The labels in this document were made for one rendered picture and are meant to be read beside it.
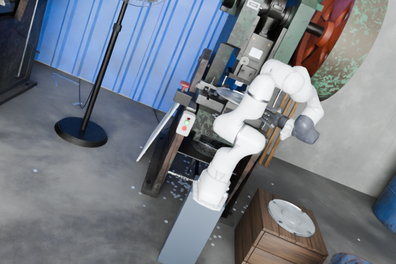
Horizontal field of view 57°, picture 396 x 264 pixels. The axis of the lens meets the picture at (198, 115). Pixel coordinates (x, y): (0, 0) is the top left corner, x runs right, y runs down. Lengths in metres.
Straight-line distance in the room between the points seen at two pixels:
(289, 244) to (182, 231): 0.58
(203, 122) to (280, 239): 0.79
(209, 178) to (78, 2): 2.38
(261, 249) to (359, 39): 1.21
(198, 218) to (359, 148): 2.64
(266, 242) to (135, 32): 2.24
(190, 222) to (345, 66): 1.14
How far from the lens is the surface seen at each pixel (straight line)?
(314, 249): 2.12
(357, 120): 4.01
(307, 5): 2.26
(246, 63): 2.28
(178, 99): 2.17
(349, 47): 2.07
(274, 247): 2.08
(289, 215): 2.21
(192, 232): 1.87
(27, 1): 2.84
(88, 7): 3.61
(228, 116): 1.66
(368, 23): 2.10
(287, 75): 1.61
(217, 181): 1.73
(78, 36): 3.67
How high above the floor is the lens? 1.35
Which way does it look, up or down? 20 degrees down
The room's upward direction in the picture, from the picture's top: 25 degrees clockwise
